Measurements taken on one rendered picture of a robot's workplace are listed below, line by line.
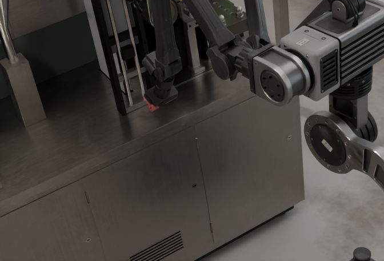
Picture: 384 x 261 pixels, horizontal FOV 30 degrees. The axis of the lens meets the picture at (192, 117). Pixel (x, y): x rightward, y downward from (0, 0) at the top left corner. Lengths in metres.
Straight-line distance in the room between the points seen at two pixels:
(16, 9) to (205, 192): 1.08
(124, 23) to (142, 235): 0.89
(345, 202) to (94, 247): 1.32
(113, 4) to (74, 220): 0.83
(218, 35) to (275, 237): 1.64
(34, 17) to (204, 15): 1.14
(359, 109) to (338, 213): 1.51
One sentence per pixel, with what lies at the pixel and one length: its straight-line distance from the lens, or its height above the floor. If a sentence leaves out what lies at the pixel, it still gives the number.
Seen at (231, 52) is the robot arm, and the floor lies 1.47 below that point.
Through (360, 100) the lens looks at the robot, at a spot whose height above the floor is 1.28.
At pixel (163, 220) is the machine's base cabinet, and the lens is 3.01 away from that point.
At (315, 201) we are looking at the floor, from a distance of 3.62.
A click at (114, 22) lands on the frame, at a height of 1.29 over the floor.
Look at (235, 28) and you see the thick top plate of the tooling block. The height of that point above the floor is 1.00.
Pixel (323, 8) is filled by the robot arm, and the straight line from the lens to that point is 2.30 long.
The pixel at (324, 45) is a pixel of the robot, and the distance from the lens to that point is 1.87.
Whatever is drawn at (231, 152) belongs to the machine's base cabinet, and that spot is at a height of 0.59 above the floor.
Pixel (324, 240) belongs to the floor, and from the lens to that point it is 3.44.
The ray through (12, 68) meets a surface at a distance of 2.75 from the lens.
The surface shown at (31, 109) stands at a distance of 2.86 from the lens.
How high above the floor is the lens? 2.50
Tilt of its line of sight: 36 degrees down
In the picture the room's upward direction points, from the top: 9 degrees counter-clockwise
